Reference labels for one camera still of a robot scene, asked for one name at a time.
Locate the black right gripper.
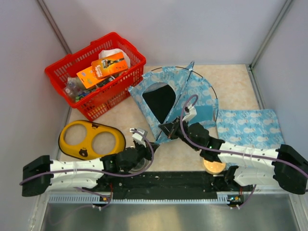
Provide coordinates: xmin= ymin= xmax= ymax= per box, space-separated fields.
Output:
xmin=160 ymin=115 xmax=201 ymax=151

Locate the stainless steel pet bowl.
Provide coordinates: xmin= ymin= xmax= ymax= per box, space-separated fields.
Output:
xmin=129 ymin=158 xmax=149 ymax=174

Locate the blue patterned pet tent fabric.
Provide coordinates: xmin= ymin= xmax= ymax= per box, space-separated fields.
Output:
xmin=129 ymin=71 xmax=216 ymax=143

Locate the yellow double pet bowl holder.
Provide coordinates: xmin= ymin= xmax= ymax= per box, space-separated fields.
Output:
xmin=58 ymin=120 xmax=126 ymax=160

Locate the blue patterned tent mat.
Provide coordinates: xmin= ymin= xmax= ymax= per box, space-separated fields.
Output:
xmin=217 ymin=109 xmax=284 ymax=149

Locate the thin black tent pole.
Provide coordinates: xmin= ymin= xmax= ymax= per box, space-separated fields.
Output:
xmin=159 ymin=66 xmax=193 ymax=124

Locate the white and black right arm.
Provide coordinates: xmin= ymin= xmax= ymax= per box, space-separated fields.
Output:
xmin=159 ymin=118 xmax=308 ymax=195

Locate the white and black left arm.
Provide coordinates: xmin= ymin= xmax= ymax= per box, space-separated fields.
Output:
xmin=20 ymin=142 xmax=159 ymax=197

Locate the orange round lid jar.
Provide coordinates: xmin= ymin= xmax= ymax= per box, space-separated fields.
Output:
xmin=203 ymin=159 xmax=226 ymax=175

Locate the red plastic shopping basket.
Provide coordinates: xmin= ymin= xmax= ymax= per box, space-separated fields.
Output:
xmin=45 ymin=32 xmax=146 ymax=121

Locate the black instant noodle cup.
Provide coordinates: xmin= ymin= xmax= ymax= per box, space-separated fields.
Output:
xmin=97 ymin=75 xmax=119 ymax=88

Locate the blue green scouring pad pack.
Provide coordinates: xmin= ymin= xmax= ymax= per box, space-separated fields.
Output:
xmin=75 ymin=92 xmax=87 ymax=102

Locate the orange Gillette razor box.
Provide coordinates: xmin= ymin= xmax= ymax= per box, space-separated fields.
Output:
xmin=91 ymin=52 xmax=128 ymax=79

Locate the orange Scrub Daddy sponge pack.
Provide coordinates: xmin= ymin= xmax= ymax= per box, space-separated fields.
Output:
xmin=77 ymin=66 xmax=104 ymax=89

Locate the clear plastic bottle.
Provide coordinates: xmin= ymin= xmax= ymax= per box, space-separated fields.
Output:
xmin=64 ymin=81 xmax=83 ymax=99

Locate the white plastic bag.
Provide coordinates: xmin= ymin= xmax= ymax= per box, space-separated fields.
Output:
xmin=99 ymin=48 xmax=131 ymax=68

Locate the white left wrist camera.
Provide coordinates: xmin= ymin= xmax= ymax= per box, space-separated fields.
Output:
xmin=129 ymin=128 xmax=148 ymax=147

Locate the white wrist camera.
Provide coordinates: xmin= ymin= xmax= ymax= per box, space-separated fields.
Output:
xmin=182 ymin=104 xmax=197 ymax=122
xmin=129 ymin=128 xmax=148 ymax=147

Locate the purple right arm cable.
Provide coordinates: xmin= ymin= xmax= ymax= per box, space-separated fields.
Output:
xmin=180 ymin=94 xmax=308 ymax=210

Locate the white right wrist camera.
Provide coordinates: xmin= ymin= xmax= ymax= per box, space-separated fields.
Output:
xmin=182 ymin=104 xmax=197 ymax=122

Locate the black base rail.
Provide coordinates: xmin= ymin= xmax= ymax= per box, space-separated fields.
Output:
xmin=90 ymin=171 xmax=241 ymax=200

